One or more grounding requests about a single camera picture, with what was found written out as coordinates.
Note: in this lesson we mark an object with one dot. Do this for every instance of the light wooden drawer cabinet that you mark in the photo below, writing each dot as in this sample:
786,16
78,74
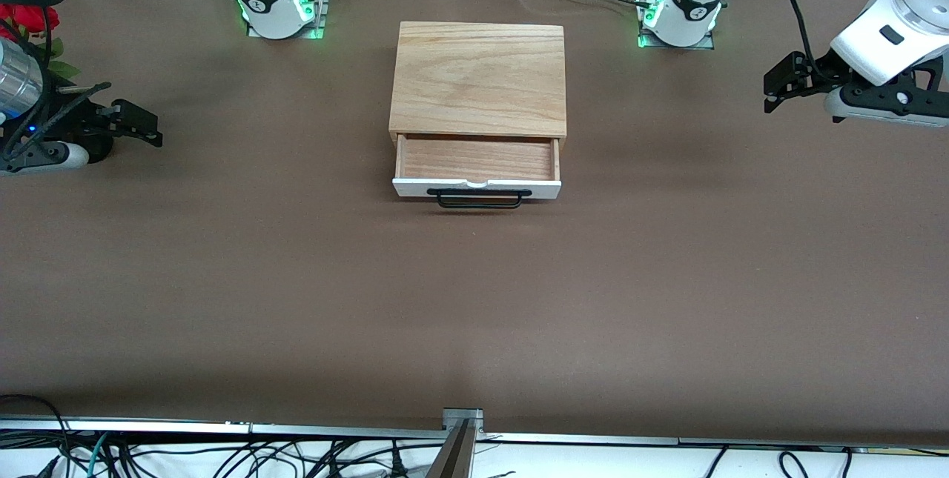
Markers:
478,78

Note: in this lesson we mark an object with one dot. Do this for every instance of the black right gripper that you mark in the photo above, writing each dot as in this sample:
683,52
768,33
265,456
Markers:
76,120

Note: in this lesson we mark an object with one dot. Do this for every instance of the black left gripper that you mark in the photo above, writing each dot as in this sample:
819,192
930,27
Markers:
824,72

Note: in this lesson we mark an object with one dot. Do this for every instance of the aluminium table edge rail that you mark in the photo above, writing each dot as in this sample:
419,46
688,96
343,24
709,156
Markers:
185,427

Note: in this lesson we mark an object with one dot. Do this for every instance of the grey metal camera mount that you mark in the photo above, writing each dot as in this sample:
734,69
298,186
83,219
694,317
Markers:
456,456

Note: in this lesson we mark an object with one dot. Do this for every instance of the black cylindrical vase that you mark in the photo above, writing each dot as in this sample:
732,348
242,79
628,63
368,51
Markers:
102,149

